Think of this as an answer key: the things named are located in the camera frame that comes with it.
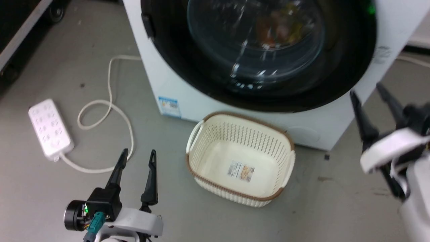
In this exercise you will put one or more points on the black caster wheel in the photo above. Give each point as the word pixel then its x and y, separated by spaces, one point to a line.
pixel 56 11

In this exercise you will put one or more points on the product label inside basket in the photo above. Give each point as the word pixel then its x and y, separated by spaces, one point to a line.
pixel 241 170

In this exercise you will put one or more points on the black round washer door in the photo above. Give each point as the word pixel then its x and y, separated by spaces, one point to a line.
pixel 201 84

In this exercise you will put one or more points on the black cabinet with grey edge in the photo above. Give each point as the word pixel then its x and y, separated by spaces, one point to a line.
pixel 15 30

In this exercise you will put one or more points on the blue white energy label sticker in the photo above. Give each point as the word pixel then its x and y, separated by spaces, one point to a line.
pixel 169 106

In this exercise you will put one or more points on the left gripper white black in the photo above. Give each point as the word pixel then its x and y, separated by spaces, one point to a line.
pixel 134 220

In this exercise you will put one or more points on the white front-load washing machine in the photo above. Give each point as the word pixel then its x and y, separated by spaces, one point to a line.
pixel 168 80

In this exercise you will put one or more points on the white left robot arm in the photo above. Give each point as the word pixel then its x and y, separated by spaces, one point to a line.
pixel 114 237

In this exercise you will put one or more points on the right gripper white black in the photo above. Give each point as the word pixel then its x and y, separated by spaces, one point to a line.
pixel 389 148

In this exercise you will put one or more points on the white power strip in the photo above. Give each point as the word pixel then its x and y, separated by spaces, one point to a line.
pixel 50 129

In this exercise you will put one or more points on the cream plastic laundry basket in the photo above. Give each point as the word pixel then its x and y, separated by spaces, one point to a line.
pixel 215 158

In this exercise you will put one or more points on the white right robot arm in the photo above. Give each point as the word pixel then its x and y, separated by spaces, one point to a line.
pixel 420 205

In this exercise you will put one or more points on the colourful laundry behind door glass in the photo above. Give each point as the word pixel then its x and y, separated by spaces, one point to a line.
pixel 280 28

